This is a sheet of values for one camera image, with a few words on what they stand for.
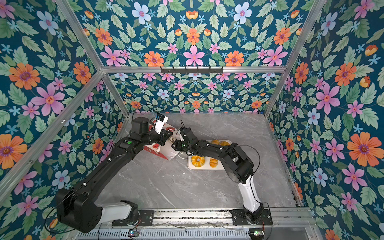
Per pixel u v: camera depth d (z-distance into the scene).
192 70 0.91
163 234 0.70
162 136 0.68
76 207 0.39
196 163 0.88
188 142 0.74
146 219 0.73
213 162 0.91
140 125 0.58
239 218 0.72
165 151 0.95
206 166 0.92
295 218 0.76
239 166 0.54
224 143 0.99
